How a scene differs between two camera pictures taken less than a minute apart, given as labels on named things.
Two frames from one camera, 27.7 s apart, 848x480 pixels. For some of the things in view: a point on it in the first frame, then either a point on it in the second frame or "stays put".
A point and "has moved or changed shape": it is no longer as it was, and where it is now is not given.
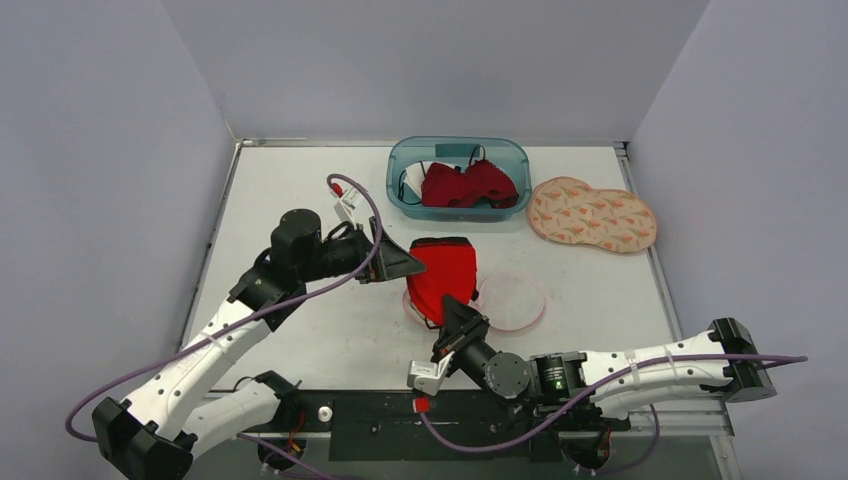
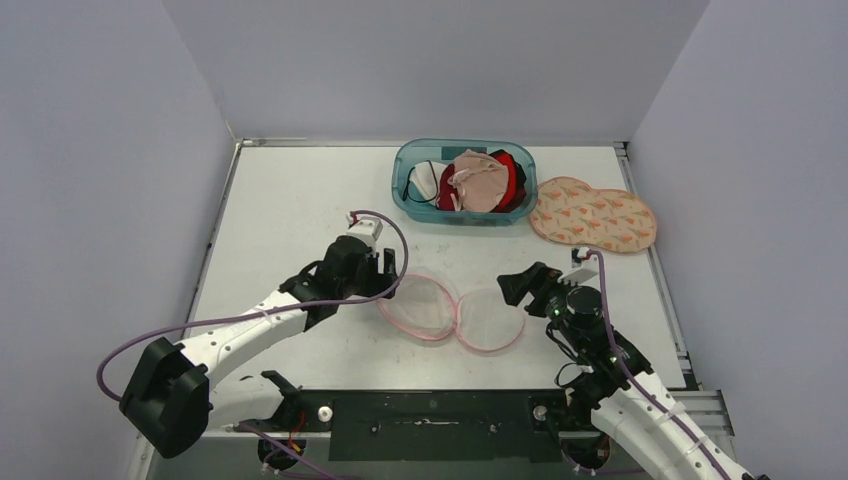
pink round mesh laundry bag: x=505 y=301 has moved or changed shape
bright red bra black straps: x=450 y=270 to x=516 y=190
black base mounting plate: x=461 y=426 stays put
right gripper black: x=454 y=340 to x=543 y=292
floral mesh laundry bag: x=566 y=209 stays put
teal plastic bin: x=510 y=153 stays put
